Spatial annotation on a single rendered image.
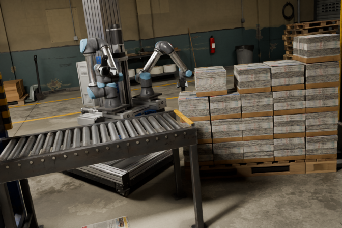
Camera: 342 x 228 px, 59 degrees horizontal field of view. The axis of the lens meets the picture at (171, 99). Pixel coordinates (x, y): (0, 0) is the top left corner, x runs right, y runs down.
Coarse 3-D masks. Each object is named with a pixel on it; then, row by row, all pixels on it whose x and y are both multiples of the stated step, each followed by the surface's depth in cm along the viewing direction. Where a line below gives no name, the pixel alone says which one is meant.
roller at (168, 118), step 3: (165, 114) 249; (165, 117) 244; (168, 117) 239; (171, 117) 238; (168, 120) 235; (171, 120) 231; (174, 120) 229; (171, 123) 228; (174, 123) 223; (177, 123) 221; (174, 126) 221; (177, 126) 216; (180, 126) 213
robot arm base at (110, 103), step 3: (117, 96) 283; (105, 99) 282; (108, 99) 279; (111, 99) 279; (114, 99) 280; (117, 99) 282; (105, 102) 281; (108, 102) 279; (111, 102) 279; (114, 102) 279; (117, 102) 281; (105, 105) 281; (108, 105) 279; (111, 105) 278; (114, 105) 279; (117, 105) 281; (120, 105) 285
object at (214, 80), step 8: (200, 72) 277; (208, 72) 277; (216, 72) 276; (224, 72) 276; (200, 80) 280; (208, 80) 279; (216, 80) 278; (224, 80) 278; (200, 88) 281; (208, 88) 281; (216, 88) 280; (224, 88) 280
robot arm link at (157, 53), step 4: (156, 44) 336; (156, 48) 331; (156, 52) 331; (160, 52) 331; (152, 56) 331; (156, 56) 331; (152, 60) 330; (156, 60) 332; (148, 64) 330; (152, 64) 330; (144, 68) 330; (148, 68) 329; (152, 68) 333; (140, 72) 328; (144, 72) 327; (148, 72) 330; (136, 76) 330; (136, 80) 331
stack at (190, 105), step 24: (192, 96) 290; (216, 96) 280; (240, 96) 278; (264, 96) 277; (288, 96) 276; (216, 120) 285; (240, 120) 283; (264, 120) 282; (288, 120) 281; (216, 144) 290; (240, 144) 289; (264, 144) 288; (288, 144) 286; (216, 168) 296; (240, 168) 295
